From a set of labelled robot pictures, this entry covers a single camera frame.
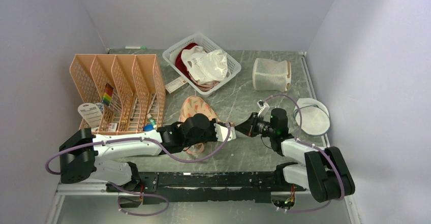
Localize small items in organizer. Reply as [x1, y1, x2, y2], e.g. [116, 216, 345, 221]
[107, 122, 118, 132]

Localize white plastic laundry basket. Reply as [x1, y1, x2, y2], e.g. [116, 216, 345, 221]
[162, 33, 241, 98]

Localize white green marker pen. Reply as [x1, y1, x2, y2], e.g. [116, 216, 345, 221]
[125, 46, 147, 50]

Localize pink beige bra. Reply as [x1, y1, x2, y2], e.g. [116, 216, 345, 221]
[192, 81, 220, 92]

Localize white paper tag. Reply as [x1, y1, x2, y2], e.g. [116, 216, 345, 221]
[77, 103, 103, 128]

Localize orange plastic file organizer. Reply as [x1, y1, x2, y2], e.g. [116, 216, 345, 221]
[70, 54, 166, 136]

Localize blue bottle cap item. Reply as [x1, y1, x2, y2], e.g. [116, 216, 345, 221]
[143, 113, 157, 132]

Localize small white red box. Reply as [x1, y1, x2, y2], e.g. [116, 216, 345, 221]
[165, 76, 189, 94]

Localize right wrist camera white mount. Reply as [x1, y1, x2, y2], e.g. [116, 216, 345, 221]
[257, 100, 270, 117]

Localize red velvet garment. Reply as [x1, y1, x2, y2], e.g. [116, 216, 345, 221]
[175, 43, 198, 79]

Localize left wrist camera silver box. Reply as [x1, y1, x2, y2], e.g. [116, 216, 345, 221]
[214, 123, 237, 142]

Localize floral mesh laundry bag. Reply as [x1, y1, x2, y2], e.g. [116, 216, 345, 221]
[179, 95, 233, 163]

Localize rainbow colour swatch card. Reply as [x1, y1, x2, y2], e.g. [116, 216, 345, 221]
[102, 83, 114, 107]

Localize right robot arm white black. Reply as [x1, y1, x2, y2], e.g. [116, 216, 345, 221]
[235, 108, 356, 203]

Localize base purple cable loop left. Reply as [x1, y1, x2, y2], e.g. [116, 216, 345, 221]
[107, 182, 170, 217]

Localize white satin garment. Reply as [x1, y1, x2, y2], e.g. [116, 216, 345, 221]
[180, 46, 229, 85]

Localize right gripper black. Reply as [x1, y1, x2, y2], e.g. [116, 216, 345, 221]
[235, 112, 275, 137]

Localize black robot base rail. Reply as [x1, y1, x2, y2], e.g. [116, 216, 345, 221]
[106, 171, 305, 207]

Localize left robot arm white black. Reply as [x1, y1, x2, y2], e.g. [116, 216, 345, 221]
[59, 113, 234, 191]

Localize cylindrical white mesh laundry bag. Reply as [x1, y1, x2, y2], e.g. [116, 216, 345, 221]
[252, 58, 292, 92]

